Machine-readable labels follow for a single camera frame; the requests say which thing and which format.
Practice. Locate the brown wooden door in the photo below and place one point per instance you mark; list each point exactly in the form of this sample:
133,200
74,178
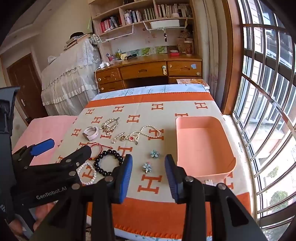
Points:
23,78

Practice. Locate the row of red books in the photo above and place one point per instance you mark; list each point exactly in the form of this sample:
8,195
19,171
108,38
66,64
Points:
108,24

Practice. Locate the person's left hand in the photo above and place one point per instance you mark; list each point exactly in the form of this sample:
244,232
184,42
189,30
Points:
42,213

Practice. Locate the brown wooden window frame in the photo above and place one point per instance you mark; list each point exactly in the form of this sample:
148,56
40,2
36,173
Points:
233,58

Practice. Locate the green plant picture strip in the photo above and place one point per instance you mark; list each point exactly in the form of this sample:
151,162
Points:
148,50

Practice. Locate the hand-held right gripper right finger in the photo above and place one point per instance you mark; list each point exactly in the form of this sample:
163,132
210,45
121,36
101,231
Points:
171,179

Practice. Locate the white smartwatch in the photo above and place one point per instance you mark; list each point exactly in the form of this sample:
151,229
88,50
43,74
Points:
93,134

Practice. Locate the pink plastic box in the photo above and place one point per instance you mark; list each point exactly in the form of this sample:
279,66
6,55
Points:
201,141

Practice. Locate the blue sticky note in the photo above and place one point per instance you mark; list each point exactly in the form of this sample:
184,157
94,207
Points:
193,66

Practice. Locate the patterned jar with white lid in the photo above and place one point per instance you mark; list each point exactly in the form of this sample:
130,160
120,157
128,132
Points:
188,47

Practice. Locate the pearl safety pin brooch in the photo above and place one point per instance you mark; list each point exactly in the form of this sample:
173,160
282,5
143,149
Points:
118,136

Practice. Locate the green drawer hook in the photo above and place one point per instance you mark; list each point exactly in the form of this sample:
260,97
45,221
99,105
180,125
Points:
164,69

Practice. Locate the desk pen holder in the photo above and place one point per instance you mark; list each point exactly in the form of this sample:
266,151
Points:
119,55

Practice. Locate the hanging keys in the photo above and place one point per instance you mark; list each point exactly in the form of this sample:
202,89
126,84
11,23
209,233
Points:
165,37

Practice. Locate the orange cover magazine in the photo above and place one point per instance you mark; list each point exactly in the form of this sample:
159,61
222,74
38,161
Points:
192,82

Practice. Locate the beige curtain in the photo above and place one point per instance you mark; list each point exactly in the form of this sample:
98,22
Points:
208,46

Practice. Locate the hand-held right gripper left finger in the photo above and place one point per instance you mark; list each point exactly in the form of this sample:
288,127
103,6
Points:
126,177

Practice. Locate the wooden bookshelf hutch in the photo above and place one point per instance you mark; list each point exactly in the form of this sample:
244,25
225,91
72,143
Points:
111,14

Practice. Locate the white charger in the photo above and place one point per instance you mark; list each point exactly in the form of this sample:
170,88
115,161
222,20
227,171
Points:
104,65

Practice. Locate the stack of books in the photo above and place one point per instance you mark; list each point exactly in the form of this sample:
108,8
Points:
74,41

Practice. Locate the red flat box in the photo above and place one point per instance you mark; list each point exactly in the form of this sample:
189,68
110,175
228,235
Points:
174,54

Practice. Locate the white lace covered furniture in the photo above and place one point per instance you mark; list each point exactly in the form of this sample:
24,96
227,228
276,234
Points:
69,76

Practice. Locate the pink bedsheet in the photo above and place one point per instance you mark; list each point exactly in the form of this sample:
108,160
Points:
46,129

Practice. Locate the orange letter print blanket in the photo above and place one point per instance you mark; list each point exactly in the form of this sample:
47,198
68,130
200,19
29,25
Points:
150,118

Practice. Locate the metal window grille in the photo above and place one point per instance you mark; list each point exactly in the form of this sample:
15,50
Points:
266,69

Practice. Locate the wooden desk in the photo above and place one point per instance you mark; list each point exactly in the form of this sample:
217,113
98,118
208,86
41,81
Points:
143,70

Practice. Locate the row of pale books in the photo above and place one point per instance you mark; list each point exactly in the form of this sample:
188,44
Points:
161,11

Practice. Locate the white bag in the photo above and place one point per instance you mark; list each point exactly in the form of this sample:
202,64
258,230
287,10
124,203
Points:
52,59

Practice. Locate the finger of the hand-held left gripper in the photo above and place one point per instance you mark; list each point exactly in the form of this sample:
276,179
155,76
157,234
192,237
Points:
42,146
78,154

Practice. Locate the black flashlight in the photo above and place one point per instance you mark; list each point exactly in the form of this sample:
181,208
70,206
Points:
130,56

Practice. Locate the blue flower hair clip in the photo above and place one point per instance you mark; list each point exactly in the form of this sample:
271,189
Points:
154,154
146,166

